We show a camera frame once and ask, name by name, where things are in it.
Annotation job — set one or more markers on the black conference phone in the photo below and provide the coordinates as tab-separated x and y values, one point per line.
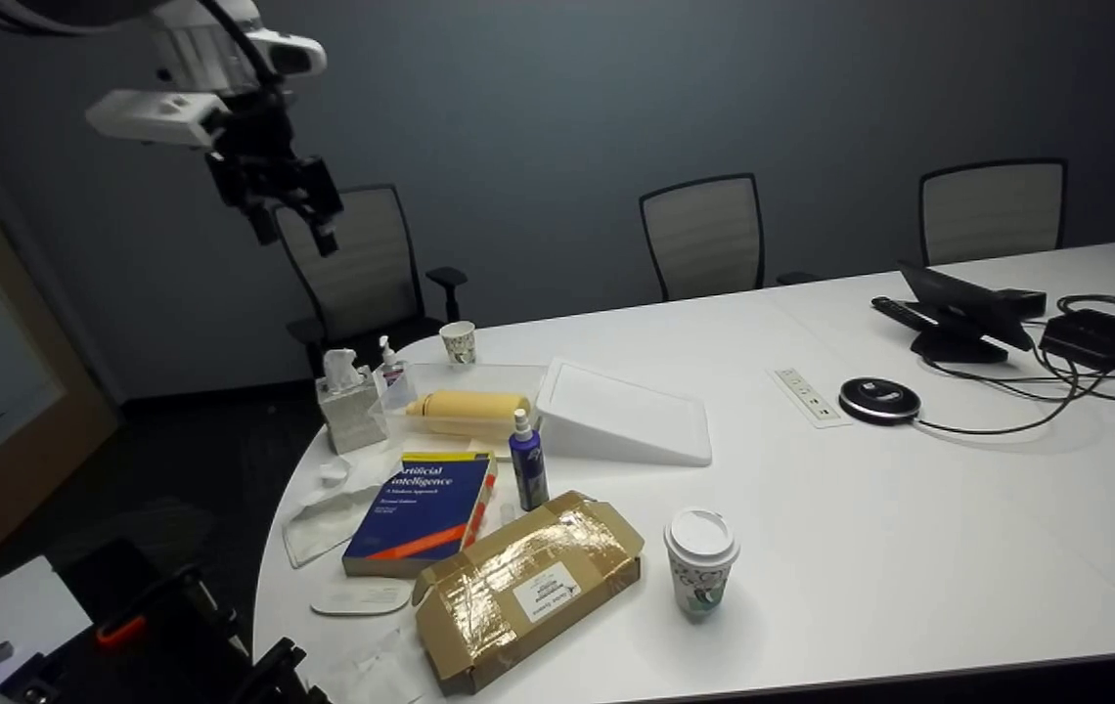
962	316

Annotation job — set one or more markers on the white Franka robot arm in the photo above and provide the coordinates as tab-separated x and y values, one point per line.
208	34

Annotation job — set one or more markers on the white oval pad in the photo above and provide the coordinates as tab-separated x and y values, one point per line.
363	603

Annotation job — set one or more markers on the clear plastic bag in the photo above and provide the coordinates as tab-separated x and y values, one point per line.
383	665

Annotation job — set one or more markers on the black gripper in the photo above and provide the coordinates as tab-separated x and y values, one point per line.
256	152

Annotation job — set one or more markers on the mesh back office chair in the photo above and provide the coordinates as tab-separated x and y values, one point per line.
992	210
702	238
364	261

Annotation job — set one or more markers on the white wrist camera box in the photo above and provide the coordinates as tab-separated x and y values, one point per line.
158	115

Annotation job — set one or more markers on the brown cardboard box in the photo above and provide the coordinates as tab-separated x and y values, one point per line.
518	588

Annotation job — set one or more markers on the round black speaker puck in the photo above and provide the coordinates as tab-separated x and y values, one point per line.
878	402

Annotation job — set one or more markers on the yellow cylindrical roll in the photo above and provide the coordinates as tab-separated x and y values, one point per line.
468	412

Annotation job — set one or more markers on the black power adapter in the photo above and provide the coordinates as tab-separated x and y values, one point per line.
1096	338

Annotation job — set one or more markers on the blue bottle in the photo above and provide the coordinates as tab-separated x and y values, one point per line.
530	470

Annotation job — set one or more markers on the small paper cup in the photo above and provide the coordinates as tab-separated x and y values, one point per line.
461	347

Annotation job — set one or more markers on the white paper napkin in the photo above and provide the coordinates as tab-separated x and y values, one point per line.
320	526

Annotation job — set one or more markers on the small clear sanitizer bottle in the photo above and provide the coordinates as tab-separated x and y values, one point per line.
394	380

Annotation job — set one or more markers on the black mounting board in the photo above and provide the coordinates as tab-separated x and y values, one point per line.
71	659

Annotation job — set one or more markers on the grey tissue box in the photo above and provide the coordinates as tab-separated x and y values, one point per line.
354	415

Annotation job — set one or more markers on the white paper sheet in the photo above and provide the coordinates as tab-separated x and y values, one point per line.
11	620

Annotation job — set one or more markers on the coffee cup with white lid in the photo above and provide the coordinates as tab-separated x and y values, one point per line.
697	581

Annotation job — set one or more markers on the blue book with orange tabs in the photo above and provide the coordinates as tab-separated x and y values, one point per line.
421	515

